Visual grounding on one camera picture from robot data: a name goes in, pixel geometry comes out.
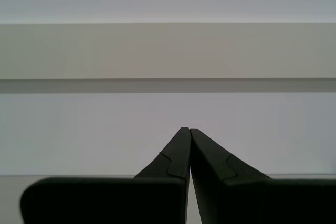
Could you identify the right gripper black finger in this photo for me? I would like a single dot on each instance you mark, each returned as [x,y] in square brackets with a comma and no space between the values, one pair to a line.
[105,200]
[262,203]

